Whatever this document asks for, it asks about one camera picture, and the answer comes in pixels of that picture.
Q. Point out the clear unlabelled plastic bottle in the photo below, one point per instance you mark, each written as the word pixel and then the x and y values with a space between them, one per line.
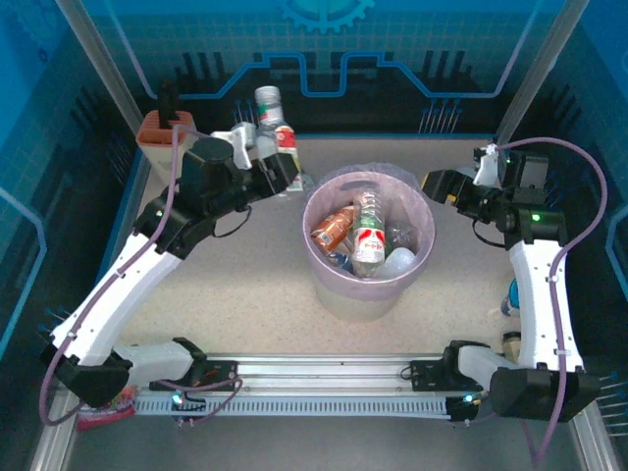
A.
pixel 402 261

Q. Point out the red white label water bottle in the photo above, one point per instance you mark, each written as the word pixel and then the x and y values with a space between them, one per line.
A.
pixel 370 240

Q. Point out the clear tea bottle green band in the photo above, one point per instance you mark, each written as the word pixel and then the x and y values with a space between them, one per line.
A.
pixel 269 122

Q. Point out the beige knife block orange top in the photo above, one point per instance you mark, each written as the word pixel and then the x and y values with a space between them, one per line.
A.
pixel 154 132

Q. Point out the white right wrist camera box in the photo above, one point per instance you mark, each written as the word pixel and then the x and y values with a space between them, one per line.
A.
pixel 487 164

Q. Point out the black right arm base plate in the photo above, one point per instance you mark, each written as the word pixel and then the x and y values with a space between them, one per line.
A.
pixel 427 378

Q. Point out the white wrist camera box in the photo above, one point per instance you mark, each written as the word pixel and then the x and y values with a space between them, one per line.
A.
pixel 240 142
pixel 487 164

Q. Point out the beige plastic bin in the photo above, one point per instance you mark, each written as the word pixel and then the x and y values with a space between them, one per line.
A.
pixel 353 301

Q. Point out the aluminium mounting rail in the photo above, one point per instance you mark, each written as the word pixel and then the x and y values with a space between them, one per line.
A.
pixel 319 370

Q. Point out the red snack packet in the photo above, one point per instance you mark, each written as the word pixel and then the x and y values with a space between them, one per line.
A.
pixel 333 228

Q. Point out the aluminium frame post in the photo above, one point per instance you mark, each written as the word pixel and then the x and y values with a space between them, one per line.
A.
pixel 98 64
pixel 539 64

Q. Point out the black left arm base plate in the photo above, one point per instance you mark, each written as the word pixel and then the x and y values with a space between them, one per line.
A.
pixel 221 375

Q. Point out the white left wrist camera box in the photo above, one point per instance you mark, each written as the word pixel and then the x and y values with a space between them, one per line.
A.
pixel 240 142

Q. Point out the small beige container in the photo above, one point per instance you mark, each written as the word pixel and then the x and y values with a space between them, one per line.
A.
pixel 512 348

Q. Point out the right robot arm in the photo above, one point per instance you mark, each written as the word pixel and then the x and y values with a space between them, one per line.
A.
pixel 539 304

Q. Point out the purple candy bag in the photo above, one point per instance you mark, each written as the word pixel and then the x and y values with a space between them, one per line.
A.
pixel 113 417

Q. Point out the pink-lined trash bin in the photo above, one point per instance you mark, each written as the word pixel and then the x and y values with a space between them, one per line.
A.
pixel 314 211

